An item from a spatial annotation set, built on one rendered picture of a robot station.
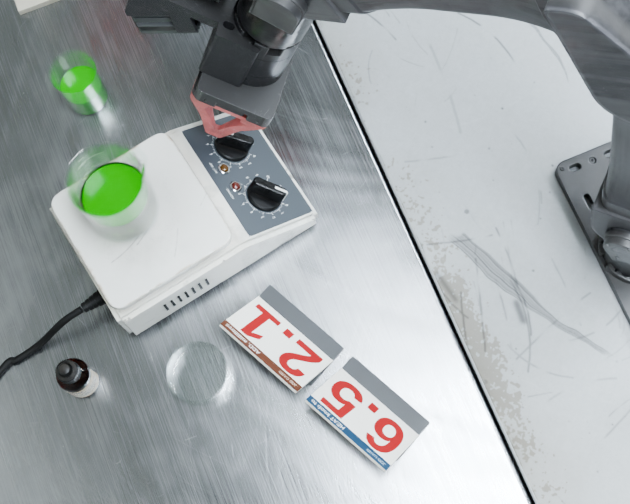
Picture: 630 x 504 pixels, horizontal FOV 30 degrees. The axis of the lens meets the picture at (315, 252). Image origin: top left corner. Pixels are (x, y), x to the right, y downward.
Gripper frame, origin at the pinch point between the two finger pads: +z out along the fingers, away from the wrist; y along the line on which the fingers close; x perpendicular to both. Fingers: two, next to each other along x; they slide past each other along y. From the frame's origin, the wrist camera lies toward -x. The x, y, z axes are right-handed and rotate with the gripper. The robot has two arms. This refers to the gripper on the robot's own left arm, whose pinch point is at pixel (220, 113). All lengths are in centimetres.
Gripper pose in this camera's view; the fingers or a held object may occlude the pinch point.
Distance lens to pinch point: 102.9
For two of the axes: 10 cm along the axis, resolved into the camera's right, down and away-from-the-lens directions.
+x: 9.1, 3.6, 1.9
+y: -2.3, 8.4, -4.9
